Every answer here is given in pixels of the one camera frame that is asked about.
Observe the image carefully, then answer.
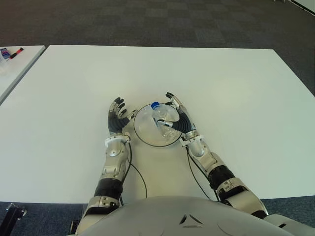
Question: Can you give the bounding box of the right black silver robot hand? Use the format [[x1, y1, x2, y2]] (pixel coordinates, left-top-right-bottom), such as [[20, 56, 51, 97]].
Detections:
[[157, 91, 197, 135]]

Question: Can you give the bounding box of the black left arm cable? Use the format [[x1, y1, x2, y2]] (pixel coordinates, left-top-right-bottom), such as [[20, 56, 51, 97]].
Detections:
[[123, 141, 148, 206]]

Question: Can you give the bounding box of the white wall panel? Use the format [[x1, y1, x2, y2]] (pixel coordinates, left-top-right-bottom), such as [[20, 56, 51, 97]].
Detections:
[[291, 0, 315, 12]]

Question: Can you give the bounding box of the clear water bottle blue cap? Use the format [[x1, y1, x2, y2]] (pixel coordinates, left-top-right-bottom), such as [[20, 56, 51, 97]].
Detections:
[[150, 101, 182, 141]]

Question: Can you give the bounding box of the white side table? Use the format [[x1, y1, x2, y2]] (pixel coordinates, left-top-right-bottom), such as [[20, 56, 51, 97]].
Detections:
[[0, 45, 46, 104]]

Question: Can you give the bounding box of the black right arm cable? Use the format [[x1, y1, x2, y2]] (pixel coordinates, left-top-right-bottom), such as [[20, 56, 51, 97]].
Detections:
[[187, 147, 220, 202]]

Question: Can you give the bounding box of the red black marker pen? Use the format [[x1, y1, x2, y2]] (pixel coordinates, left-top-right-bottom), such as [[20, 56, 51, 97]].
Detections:
[[7, 47, 24, 60]]

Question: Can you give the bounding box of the white plate black rim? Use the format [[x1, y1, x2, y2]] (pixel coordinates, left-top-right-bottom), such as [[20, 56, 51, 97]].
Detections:
[[133, 103, 185, 148]]

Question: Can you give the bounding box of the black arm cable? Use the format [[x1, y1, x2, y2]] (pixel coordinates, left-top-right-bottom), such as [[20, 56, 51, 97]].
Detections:
[[123, 141, 148, 206], [187, 147, 220, 202]]

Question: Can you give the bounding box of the grey robot torso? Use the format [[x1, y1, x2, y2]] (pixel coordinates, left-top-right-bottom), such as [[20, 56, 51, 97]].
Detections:
[[76, 195, 315, 236]]

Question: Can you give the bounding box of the black wheeled stand base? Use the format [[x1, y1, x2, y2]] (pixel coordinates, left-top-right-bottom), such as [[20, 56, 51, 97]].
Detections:
[[0, 203, 27, 236]]

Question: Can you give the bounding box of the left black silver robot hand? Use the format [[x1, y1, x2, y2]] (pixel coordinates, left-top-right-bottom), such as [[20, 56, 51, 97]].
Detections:
[[107, 97, 138, 135]]

